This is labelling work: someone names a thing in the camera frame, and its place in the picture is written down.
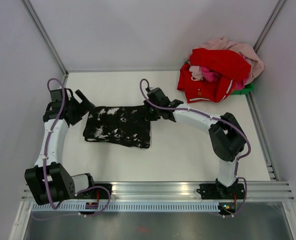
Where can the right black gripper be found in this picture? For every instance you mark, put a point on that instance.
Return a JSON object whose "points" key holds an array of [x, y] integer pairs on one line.
{"points": [[152, 118]]}

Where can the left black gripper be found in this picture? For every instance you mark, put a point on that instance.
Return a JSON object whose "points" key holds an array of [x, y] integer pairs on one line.
{"points": [[84, 107]]}

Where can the black white-splattered trousers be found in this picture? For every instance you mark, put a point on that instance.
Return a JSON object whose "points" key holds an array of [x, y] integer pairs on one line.
{"points": [[121, 125]]}

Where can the magenta pink trousers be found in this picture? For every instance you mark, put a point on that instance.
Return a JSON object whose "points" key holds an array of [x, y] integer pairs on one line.
{"points": [[209, 75]]}

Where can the red trousers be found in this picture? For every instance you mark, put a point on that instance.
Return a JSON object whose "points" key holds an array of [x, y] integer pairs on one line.
{"points": [[204, 53]]}

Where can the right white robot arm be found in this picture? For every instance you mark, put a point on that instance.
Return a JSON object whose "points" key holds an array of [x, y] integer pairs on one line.
{"points": [[225, 133]]}

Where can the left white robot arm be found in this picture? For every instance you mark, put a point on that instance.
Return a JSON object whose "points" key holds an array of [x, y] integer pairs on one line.
{"points": [[48, 181]]}

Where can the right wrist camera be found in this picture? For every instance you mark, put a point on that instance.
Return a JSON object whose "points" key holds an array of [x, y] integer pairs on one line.
{"points": [[151, 88]]}

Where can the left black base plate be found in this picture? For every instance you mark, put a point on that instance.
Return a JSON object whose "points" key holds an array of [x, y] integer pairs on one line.
{"points": [[99, 191]]}

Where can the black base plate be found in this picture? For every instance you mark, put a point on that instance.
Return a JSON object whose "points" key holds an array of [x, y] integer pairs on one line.
{"points": [[217, 191], [99, 191]]}

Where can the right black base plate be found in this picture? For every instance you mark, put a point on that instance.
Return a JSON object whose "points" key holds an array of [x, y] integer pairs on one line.
{"points": [[217, 191]]}

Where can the white slotted cable duct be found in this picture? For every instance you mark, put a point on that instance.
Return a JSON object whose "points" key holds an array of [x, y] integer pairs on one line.
{"points": [[121, 206]]}

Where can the left aluminium frame post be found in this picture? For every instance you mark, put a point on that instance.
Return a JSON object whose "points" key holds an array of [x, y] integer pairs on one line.
{"points": [[44, 35]]}

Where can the aluminium frame post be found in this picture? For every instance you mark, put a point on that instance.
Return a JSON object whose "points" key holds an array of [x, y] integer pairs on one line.
{"points": [[269, 24], [44, 35]]}

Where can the aluminium mounting rail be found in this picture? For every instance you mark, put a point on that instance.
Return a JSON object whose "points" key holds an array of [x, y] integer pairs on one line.
{"points": [[174, 191]]}

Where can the right aluminium frame post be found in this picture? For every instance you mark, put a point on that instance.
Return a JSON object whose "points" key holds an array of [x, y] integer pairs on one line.
{"points": [[269, 24]]}

